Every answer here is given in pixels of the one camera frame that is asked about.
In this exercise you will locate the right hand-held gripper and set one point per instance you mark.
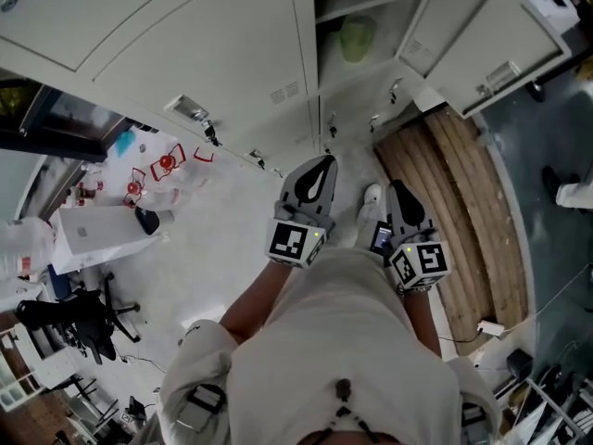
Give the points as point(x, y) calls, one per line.
point(431, 260)

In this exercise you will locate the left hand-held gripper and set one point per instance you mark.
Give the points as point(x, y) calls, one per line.
point(289, 244)

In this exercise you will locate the green item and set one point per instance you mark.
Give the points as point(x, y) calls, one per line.
point(354, 47)

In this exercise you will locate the grey metal cabinet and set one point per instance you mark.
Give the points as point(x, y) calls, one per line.
point(185, 40)

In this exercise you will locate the person's left forearm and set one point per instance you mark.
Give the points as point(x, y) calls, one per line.
point(255, 304)

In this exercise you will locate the person's right forearm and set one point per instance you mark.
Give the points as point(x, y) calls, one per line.
point(424, 327)

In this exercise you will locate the small black screen device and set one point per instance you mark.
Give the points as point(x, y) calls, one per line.
point(382, 238)

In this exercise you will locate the person's white trouser leg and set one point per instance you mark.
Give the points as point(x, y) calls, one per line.
point(368, 225)

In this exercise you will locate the person's white shoe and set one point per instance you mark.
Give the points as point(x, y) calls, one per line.
point(373, 194)

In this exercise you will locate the wooden slatted platform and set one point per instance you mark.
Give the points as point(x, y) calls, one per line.
point(463, 202)

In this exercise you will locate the person's white shirt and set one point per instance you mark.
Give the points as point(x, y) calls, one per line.
point(343, 318)

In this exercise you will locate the white power adapter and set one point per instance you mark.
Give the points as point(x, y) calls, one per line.
point(491, 328)

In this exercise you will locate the white bin black lid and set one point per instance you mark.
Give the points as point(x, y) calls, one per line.
point(147, 220)

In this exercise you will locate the black clip microphone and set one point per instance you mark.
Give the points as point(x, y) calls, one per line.
point(344, 386)

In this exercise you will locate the black box device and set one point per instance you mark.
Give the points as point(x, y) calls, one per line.
point(520, 364)

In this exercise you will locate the teal plastic item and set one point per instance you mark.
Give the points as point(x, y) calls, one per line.
point(125, 143)

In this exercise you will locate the white box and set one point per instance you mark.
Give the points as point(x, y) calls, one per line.
point(102, 234)

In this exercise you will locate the glass top table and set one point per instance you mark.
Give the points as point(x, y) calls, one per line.
point(570, 387)

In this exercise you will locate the dark framed window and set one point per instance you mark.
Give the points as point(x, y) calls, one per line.
point(69, 118)

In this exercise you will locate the black office chair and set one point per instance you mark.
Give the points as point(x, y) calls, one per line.
point(88, 322)

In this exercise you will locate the dark blue bin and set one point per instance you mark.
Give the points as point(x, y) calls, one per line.
point(59, 283)

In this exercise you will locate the large clear water jug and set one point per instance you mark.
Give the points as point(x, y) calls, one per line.
point(23, 248)

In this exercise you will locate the white shelf unit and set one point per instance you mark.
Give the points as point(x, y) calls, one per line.
point(18, 378)

